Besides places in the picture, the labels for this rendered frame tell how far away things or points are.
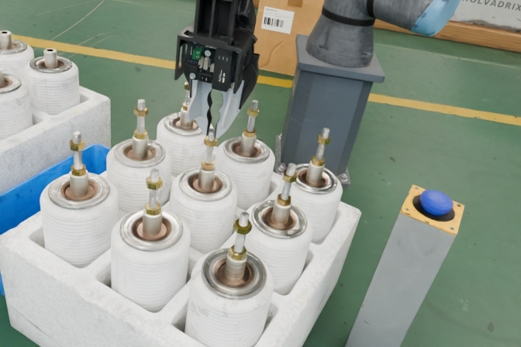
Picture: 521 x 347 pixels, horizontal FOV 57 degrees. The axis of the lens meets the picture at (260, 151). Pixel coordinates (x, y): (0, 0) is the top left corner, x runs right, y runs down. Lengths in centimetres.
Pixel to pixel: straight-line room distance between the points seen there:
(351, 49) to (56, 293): 72
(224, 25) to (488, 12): 229
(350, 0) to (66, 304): 74
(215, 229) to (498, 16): 228
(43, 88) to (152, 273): 50
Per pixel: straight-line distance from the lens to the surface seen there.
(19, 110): 92
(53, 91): 98
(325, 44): 106
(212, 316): 55
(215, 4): 50
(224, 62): 52
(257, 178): 75
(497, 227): 127
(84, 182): 65
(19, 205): 93
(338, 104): 107
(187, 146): 78
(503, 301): 108
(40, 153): 95
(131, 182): 71
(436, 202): 63
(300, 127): 110
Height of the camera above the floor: 66
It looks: 32 degrees down
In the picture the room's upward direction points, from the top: 11 degrees clockwise
